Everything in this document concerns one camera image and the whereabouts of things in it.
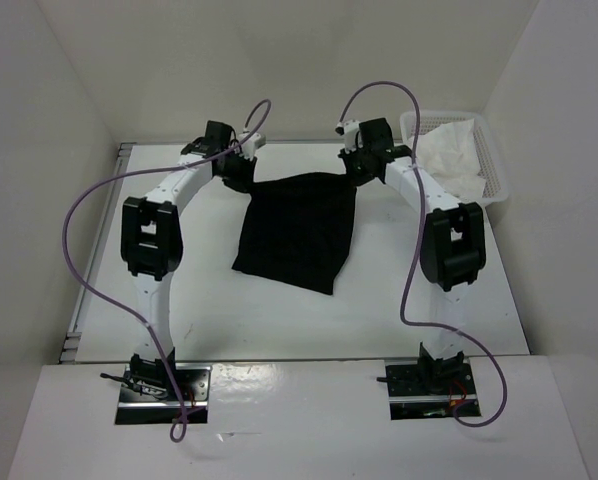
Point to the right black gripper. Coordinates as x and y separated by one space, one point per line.
347 158

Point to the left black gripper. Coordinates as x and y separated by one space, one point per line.
245 182

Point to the black skirt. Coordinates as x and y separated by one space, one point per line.
298 230

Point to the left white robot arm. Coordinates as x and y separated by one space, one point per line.
152 242

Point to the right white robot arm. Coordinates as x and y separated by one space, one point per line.
450 248

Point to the white skirt in basket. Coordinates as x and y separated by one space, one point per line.
448 153

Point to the white plastic laundry basket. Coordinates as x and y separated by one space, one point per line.
496 189

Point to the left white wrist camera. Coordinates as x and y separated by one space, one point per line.
250 143

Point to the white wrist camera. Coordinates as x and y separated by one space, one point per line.
349 130
250 143

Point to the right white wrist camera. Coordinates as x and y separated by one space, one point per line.
349 130

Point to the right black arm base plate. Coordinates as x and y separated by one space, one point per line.
414 393

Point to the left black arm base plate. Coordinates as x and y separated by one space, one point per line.
144 403

